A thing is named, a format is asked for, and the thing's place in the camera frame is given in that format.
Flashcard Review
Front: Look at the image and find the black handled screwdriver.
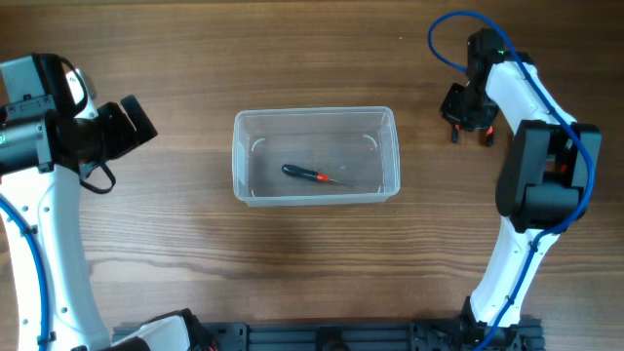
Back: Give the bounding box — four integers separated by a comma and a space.
281, 164, 351, 187

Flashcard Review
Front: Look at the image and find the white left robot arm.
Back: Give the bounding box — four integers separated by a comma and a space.
1, 54, 217, 350

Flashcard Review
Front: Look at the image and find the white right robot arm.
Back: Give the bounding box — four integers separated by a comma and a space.
440, 28, 602, 337

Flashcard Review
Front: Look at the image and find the clear plastic storage container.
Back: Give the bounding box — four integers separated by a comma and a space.
232, 106, 401, 207

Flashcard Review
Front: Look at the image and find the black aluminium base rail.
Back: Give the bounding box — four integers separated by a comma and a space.
111, 319, 545, 351

